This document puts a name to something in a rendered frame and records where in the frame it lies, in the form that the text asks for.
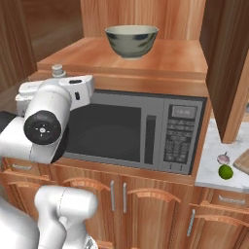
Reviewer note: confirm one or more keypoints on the grey capped condiment bottle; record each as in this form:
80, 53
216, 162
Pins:
58, 70

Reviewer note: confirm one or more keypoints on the grey patterned ceramic bowl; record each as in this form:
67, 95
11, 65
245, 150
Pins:
131, 42

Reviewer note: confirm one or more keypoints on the wooden drawer front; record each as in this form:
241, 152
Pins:
227, 199
29, 167

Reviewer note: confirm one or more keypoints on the pinkish garlic bulb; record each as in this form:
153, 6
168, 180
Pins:
223, 159

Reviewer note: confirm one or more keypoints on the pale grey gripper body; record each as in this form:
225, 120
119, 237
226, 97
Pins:
25, 97

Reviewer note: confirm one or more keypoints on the wooden cutting board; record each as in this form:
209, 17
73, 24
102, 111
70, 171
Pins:
243, 162

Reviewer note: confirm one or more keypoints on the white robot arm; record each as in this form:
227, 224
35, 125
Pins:
61, 214

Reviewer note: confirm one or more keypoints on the open wooden wall cabinet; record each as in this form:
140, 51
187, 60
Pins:
139, 69

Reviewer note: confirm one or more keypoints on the green lime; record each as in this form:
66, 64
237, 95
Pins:
226, 172

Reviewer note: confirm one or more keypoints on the wide wooden wall cabinet door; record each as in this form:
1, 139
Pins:
223, 64

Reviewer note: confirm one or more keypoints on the grey microwave oven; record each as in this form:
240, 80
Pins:
129, 133

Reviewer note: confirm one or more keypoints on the wooden base cabinet door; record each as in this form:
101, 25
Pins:
103, 223
19, 194
155, 220
223, 233

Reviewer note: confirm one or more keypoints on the narrow wooden wall cabinet door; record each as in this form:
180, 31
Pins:
14, 48

